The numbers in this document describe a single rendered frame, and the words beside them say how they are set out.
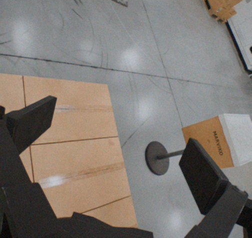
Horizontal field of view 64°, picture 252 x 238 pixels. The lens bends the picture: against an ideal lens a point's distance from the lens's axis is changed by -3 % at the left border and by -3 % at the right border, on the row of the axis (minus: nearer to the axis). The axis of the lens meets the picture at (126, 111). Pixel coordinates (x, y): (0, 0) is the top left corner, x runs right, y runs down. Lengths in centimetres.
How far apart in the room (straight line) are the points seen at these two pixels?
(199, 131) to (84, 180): 103
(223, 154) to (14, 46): 194
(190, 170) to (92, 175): 113
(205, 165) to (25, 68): 189
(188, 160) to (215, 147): 159
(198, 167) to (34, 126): 13
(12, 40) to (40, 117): 194
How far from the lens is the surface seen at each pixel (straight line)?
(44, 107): 17
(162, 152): 257
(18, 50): 206
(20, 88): 126
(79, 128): 131
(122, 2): 343
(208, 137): 180
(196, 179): 17
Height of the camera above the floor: 165
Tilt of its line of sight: 44 degrees down
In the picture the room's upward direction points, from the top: 63 degrees clockwise
